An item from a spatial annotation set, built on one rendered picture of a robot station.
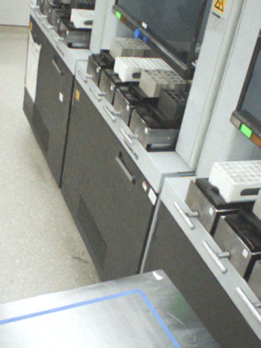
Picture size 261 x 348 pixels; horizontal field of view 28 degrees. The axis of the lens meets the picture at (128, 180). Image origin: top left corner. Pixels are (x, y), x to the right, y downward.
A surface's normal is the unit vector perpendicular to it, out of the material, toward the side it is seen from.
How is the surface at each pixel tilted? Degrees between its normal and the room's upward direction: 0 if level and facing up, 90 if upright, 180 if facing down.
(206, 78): 90
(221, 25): 90
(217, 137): 90
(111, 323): 0
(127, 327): 0
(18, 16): 90
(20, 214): 0
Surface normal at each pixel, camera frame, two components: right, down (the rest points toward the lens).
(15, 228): 0.18, -0.84
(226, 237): -0.92, 0.05
